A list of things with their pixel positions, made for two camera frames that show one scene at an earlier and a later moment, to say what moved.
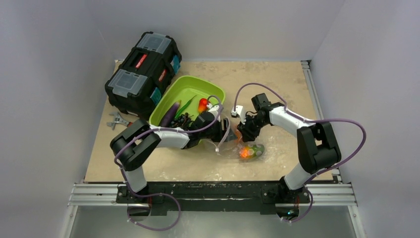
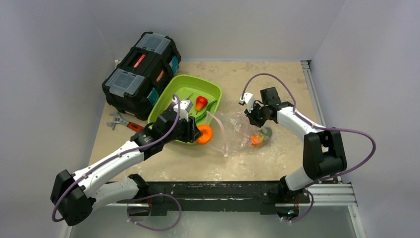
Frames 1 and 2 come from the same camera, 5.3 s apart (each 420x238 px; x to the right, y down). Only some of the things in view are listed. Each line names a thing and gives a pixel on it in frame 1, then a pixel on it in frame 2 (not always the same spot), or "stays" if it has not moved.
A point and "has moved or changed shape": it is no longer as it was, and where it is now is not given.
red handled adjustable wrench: x=118 y=119 stays
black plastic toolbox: x=135 y=87 stays
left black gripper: x=221 y=133 -> x=191 y=132
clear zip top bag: x=231 y=147 has moved or changed shape
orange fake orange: x=238 y=140 has moved or changed shape
